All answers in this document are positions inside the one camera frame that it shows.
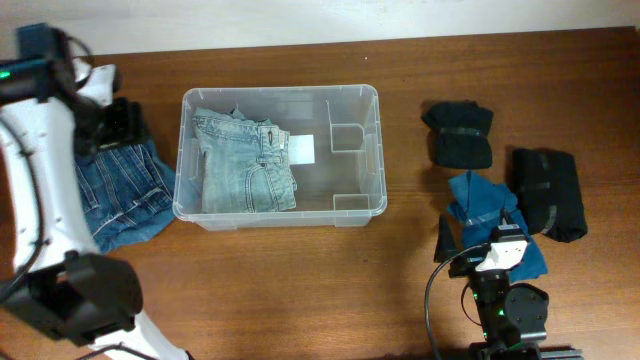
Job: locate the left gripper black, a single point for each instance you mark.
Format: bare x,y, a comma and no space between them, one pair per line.
129,125

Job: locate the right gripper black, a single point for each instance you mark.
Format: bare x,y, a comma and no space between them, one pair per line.
444,249

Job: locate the dark blue jeans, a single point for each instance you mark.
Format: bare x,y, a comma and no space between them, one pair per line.
126,194

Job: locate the light blue jeans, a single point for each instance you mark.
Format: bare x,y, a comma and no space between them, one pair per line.
246,164

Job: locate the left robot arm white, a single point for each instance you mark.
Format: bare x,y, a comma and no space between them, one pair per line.
55,107

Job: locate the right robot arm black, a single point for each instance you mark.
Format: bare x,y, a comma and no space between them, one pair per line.
512,316

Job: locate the blue folded cloth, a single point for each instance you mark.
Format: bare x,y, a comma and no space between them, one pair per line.
477,206

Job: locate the large black folded cloth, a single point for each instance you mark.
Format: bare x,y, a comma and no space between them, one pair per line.
549,194

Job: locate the small black folded cloth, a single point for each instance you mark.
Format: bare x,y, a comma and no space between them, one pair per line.
461,134

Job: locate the clear plastic storage bin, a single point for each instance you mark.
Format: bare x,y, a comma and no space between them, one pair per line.
345,187

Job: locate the white label in bin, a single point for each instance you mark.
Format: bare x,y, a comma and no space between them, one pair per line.
301,150

